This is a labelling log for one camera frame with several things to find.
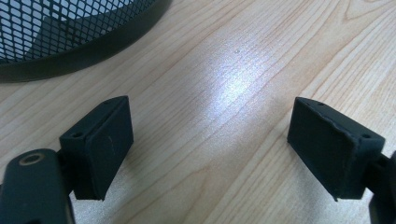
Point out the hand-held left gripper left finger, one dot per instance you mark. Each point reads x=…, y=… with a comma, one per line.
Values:
x=99, y=152

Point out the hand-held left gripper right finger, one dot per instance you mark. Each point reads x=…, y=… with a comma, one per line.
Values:
x=327, y=146

